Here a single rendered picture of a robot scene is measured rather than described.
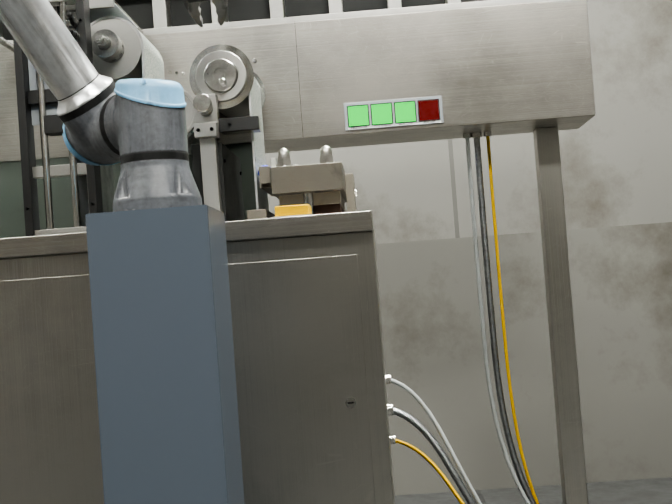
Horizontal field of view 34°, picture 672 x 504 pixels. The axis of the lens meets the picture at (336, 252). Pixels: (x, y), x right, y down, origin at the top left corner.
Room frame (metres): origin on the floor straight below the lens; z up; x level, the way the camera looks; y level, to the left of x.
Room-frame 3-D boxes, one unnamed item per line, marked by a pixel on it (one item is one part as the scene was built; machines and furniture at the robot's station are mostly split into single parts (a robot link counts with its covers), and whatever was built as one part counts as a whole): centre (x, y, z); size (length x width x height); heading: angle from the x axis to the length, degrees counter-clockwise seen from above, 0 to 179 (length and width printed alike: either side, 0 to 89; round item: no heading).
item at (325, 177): (2.65, 0.04, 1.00); 0.40 x 0.16 x 0.06; 178
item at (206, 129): (2.46, 0.27, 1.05); 0.06 x 0.05 x 0.31; 178
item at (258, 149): (2.62, 0.17, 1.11); 0.23 x 0.01 x 0.18; 178
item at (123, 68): (2.64, 0.48, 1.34); 0.25 x 0.14 x 0.14; 178
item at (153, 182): (1.88, 0.30, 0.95); 0.15 x 0.15 x 0.10
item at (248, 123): (2.50, 0.20, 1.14); 0.09 x 0.06 x 0.03; 88
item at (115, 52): (2.48, 0.48, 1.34); 0.06 x 0.06 x 0.06; 88
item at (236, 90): (2.62, 0.23, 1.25); 0.26 x 0.12 x 0.12; 178
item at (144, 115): (1.89, 0.30, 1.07); 0.13 x 0.12 x 0.14; 43
